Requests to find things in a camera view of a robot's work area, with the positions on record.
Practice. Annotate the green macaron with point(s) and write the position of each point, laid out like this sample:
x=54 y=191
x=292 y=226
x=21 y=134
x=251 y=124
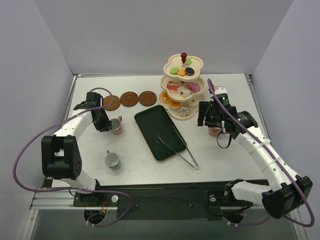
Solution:
x=188 y=61
x=174 y=71

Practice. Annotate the white block cake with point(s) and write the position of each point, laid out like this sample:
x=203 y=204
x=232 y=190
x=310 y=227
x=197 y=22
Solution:
x=184 y=92

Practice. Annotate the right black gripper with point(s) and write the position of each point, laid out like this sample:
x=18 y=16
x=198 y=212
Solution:
x=203 y=114

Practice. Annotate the orange macaron on stand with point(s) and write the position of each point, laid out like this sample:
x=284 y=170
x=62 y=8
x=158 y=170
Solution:
x=181 y=72

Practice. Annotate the brown coaster front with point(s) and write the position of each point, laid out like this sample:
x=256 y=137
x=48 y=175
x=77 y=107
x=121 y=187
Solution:
x=147 y=98

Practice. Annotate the sprinkled white donut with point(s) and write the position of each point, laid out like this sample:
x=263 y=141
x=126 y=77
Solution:
x=184 y=111

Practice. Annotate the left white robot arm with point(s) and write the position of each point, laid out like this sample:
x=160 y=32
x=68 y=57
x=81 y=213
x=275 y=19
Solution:
x=61 y=158

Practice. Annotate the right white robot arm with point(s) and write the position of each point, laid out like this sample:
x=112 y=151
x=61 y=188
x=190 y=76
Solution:
x=286 y=189

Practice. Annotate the grey mug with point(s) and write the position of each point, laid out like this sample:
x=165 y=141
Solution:
x=112 y=160

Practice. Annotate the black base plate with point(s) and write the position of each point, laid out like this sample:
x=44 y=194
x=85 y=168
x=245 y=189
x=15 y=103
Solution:
x=176 y=201

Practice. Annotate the pink block cake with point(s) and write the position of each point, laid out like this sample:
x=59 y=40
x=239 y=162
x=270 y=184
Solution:
x=193 y=87

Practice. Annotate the brown coaster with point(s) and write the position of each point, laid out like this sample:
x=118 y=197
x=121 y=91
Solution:
x=129 y=99
x=147 y=98
x=111 y=103

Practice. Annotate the dark chocolate macaron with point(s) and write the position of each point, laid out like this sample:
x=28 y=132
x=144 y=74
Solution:
x=189 y=71

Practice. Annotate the orange white blue donut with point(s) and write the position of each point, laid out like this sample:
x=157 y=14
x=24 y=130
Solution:
x=174 y=105

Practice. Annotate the orange glazed donut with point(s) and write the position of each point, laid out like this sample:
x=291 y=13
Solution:
x=164 y=97

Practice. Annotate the pink floral mug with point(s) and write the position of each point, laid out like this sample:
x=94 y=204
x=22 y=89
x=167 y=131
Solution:
x=214 y=131

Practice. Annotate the pink strawberry cake slice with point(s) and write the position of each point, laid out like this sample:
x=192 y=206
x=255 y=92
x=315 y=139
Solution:
x=171 y=85

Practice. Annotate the aluminium rail frame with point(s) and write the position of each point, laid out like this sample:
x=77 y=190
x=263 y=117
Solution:
x=206 y=159

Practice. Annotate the dark green serving tray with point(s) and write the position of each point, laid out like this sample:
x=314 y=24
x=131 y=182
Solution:
x=160 y=132

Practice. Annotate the cream three-tier dessert stand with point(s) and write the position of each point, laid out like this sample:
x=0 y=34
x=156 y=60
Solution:
x=178 y=61

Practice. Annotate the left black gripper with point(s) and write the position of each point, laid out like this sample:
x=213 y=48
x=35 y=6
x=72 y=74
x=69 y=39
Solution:
x=102 y=122

